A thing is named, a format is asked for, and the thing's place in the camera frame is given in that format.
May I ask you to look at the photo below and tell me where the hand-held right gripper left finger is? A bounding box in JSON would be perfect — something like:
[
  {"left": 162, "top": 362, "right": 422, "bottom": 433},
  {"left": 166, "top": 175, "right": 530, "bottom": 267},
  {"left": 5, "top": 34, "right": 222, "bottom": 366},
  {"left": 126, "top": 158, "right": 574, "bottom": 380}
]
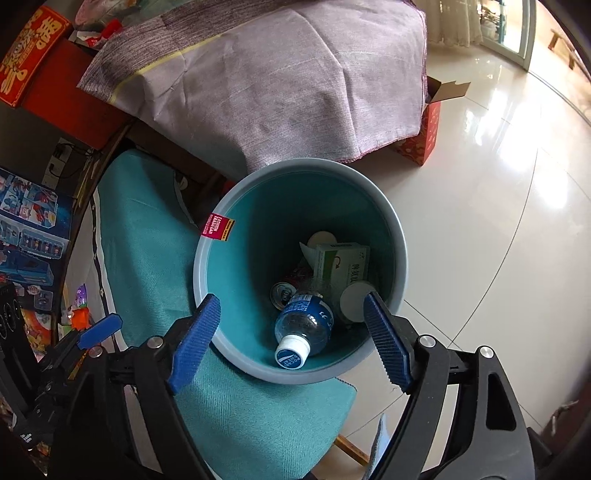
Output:
[{"left": 48, "top": 294, "right": 221, "bottom": 480}]

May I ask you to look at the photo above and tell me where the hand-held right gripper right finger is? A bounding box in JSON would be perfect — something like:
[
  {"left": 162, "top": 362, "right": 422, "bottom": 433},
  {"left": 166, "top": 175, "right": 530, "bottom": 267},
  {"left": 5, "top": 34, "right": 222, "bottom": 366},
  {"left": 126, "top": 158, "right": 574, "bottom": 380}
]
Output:
[{"left": 364, "top": 292, "right": 532, "bottom": 480}]

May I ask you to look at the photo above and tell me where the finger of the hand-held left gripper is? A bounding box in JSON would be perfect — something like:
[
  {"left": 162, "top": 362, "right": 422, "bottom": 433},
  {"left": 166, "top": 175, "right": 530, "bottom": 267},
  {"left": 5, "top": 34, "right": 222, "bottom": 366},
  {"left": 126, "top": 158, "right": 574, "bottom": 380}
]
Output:
[{"left": 39, "top": 315, "right": 123, "bottom": 377}]

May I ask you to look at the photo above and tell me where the orange plastic snack cup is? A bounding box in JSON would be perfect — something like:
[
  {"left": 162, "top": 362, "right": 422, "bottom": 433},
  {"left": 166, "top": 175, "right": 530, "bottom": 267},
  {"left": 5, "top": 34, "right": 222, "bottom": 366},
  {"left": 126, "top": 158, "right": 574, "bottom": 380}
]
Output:
[{"left": 65, "top": 307, "right": 100, "bottom": 330}]

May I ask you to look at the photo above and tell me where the pink paper cup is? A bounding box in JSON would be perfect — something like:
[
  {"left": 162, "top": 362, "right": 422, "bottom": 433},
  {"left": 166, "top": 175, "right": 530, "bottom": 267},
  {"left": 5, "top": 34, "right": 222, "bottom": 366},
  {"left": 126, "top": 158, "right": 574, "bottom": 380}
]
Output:
[{"left": 339, "top": 279, "right": 378, "bottom": 324}]

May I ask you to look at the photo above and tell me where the blue label plastic water bottle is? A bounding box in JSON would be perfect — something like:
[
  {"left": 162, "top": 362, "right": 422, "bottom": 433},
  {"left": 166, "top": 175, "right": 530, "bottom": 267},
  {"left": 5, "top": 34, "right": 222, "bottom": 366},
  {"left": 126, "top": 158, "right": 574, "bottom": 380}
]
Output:
[{"left": 274, "top": 291, "right": 335, "bottom": 371}]

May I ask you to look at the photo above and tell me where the white green medicine box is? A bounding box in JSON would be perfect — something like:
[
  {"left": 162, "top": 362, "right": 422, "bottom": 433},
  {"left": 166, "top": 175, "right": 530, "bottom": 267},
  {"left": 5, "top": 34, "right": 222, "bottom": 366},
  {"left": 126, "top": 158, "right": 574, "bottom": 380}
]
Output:
[{"left": 314, "top": 243, "right": 371, "bottom": 289}]

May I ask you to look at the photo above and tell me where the red soda can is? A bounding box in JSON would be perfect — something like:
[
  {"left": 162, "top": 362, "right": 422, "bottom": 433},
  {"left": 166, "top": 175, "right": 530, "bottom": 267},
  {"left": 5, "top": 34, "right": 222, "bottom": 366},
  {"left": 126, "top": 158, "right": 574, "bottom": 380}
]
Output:
[{"left": 270, "top": 281, "right": 296, "bottom": 310}]

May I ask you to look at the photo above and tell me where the red foil snack bag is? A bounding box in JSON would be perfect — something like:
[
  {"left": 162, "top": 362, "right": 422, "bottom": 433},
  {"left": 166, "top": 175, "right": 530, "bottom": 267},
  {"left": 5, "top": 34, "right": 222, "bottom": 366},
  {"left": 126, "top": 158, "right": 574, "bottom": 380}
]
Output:
[{"left": 285, "top": 261, "right": 319, "bottom": 289}]

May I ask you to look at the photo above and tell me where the teal trash bin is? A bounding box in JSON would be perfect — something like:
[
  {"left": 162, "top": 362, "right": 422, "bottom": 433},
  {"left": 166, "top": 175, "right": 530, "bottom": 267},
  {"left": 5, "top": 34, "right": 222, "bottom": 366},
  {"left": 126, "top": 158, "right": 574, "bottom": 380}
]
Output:
[{"left": 193, "top": 158, "right": 408, "bottom": 385}]

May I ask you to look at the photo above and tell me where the striped teal yellow grey blanket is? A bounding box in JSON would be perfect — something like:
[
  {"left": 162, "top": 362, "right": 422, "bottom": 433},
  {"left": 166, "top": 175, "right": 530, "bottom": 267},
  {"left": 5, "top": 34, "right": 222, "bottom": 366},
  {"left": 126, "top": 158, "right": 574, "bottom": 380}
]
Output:
[{"left": 65, "top": 148, "right": 358, "bottom": 480}]

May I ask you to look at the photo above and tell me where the blue toy box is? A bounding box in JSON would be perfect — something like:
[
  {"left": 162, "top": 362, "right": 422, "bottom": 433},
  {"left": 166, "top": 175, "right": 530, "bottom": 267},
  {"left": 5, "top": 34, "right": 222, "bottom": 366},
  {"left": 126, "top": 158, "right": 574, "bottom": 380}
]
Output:
[{"left": 0, "top": 166, "right": 72, "bottom": 324}]

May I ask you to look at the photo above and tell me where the red patterned cardboard box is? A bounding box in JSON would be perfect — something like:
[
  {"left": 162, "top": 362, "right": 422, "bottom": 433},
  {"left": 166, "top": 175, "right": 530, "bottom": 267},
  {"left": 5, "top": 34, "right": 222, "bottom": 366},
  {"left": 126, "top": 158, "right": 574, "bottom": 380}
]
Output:
[{"left": 392, "top": 76, "right": 472, "bottom": 166}]

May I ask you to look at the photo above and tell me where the red gift bag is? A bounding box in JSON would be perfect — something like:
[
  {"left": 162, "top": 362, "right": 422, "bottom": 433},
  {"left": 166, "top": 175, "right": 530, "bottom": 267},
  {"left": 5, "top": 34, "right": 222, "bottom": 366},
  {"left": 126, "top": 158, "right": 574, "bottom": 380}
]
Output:
[{"left": 21, "top": 39, "right": 134, "bottom": 151}]

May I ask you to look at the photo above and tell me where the purple cloth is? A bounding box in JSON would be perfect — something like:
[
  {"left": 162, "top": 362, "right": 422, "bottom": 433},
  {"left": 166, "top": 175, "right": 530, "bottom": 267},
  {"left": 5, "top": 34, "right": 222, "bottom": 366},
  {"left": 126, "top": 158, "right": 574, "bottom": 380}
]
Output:
[{"left": 76, "top": 0, "right": 428, "bottom": 183}]

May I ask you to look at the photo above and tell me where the red gold printed box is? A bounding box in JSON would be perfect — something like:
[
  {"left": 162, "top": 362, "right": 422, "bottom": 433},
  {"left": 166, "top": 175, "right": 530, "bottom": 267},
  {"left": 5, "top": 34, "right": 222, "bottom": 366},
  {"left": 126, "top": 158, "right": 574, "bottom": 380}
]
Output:
[{"left": 0, "top": 6, "right": 72, "bottom": 108}]

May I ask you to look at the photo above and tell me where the pink white plastic bag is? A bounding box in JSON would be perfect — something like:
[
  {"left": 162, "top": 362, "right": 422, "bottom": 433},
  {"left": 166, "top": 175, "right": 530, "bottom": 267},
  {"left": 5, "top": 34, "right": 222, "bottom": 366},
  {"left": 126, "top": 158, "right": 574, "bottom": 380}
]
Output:
[{"left": 74, "top": 0, "right": 134, "bottom": 49}]

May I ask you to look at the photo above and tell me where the white lace curtain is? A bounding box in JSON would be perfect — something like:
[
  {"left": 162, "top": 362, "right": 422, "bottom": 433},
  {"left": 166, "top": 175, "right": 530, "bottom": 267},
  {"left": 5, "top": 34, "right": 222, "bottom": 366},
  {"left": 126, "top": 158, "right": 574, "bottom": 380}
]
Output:
[{"left": 429, "top": 0, "right": 481, "bottom": 47}]

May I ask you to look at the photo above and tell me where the wooden bench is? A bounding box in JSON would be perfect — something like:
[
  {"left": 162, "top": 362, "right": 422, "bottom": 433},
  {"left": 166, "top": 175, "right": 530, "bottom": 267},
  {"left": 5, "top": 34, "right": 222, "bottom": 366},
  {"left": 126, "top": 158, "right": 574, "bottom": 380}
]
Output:
[{"left": 549, "top": 28, "right": 583, "bottom": 70}]

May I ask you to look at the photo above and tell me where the wall socket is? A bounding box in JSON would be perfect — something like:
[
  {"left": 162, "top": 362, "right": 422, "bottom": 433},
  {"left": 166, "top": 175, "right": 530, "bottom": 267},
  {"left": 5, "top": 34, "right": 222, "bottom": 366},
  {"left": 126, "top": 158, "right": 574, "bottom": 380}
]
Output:
[{"left": 42, "top": 138, "right": 79, "bottom": 189}]

